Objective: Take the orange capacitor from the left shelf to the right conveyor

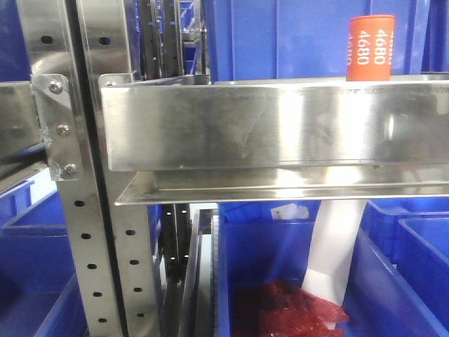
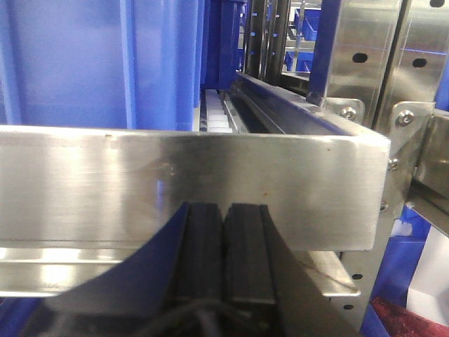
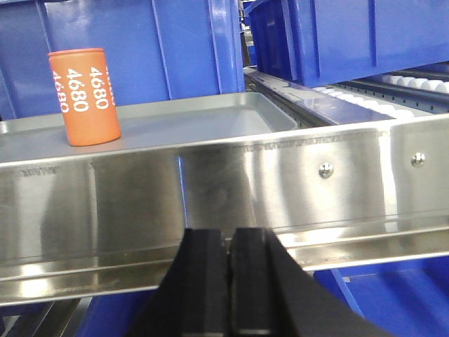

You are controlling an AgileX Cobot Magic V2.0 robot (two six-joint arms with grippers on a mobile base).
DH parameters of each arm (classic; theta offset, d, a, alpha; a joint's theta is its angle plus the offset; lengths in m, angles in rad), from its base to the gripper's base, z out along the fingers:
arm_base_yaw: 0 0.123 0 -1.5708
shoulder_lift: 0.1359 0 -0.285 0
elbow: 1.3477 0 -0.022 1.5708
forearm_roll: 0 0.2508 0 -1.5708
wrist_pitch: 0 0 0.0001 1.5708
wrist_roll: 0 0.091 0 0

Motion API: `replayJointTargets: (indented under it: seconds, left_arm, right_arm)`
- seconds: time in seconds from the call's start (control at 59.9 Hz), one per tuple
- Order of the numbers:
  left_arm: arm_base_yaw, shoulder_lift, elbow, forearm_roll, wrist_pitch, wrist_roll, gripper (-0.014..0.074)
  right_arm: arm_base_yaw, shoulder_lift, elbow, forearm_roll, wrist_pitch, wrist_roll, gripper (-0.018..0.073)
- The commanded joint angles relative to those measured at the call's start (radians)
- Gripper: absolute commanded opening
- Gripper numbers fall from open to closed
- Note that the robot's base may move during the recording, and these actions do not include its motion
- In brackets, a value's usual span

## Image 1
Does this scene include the orange capacitor cylinder 4680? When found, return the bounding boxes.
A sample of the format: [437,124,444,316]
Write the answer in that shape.
[346,14,395,81]

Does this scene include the stainless steel shelf tray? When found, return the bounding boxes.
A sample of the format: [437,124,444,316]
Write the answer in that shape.
[99,74,448,206]

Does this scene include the blue bin behind capacitor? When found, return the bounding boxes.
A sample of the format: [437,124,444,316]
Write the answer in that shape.
[203,1,430,81]

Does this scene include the blue bin with red bags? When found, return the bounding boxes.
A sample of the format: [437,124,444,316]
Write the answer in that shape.
[214,204,448,336]

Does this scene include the white paper strip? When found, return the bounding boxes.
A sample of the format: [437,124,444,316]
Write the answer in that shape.
[302,199,367,305]

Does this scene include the perforated steel rack upright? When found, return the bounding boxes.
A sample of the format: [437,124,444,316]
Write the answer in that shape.
[18,1,163,336]

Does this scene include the red plastic bag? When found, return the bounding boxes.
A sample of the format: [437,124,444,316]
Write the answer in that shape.
[230,279,350,336]

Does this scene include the blue bin lower right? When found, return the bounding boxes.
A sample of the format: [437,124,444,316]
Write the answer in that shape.
[362,197,448,315]

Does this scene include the blue bin lower left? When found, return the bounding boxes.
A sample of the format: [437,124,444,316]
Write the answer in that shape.
[1,190,87,336]

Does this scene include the steel corner bracket plate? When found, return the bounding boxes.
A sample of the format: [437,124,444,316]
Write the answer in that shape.
[32,74,83,182]

